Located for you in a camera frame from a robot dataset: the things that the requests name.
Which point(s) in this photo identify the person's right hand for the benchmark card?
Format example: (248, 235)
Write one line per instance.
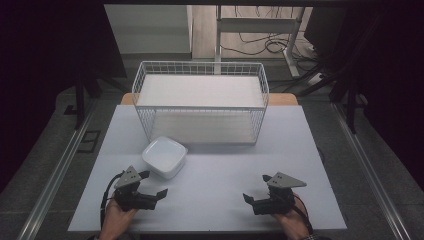
(293, 222)

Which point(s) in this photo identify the white cabinet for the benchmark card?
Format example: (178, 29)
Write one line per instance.
(150, 30)

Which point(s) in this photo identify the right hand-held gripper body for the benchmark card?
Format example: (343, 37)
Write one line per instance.
(276, 200)

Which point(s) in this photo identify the aluminium floor rail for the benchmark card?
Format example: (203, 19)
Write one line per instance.
(370, 170)
(56, 173)

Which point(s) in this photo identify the black stand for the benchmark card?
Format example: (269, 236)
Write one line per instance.
(350, 96)
(80, 96)

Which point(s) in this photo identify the black rectangular floor frame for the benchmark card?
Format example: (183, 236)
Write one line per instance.
(88, 141)

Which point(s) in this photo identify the white desk frame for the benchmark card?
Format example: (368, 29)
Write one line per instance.
(256, 25)

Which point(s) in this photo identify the white power strip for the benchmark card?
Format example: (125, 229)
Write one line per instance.
(316, 78)

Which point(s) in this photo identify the person's left hand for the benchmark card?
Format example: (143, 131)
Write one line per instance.
(116, 216)

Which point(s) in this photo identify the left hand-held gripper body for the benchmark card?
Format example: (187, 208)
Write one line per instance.
(129, 195)

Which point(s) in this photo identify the white square dish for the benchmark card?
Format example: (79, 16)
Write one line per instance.
(164, 156)

